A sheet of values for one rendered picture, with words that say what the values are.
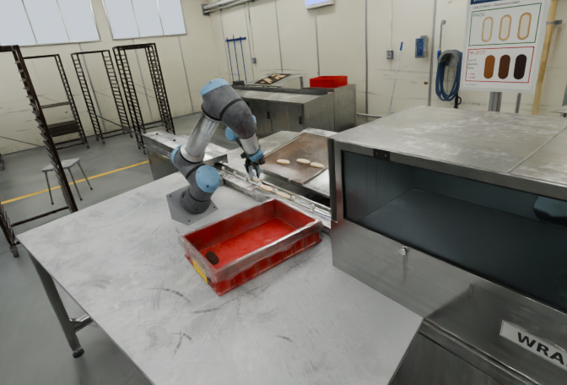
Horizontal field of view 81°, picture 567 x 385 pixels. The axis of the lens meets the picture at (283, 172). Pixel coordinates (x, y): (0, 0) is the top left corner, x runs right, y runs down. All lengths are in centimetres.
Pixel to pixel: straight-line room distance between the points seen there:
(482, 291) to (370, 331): 31
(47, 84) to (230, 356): 789
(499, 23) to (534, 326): 131
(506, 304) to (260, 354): 61
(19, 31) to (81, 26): 107
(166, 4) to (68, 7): 205
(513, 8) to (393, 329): 141
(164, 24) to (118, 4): 103
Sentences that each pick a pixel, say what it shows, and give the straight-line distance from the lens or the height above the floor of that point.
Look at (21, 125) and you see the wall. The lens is 857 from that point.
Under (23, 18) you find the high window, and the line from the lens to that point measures 858.
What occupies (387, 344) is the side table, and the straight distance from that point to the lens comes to 103.
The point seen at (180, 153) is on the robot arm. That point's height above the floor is 117.
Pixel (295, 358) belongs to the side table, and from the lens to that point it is 100.
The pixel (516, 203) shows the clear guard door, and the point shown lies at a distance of 82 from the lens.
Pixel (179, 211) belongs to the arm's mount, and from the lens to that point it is 170.
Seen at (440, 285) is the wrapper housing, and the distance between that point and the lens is 101.
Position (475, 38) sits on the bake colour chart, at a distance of 192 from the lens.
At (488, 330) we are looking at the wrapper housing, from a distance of 102.
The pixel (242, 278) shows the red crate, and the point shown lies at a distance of 122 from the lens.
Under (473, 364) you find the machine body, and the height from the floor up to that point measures 76.
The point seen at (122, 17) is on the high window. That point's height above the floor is 244.
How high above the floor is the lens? 159
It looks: 21 degrees down
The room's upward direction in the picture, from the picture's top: 6 degrees counter-clockwise
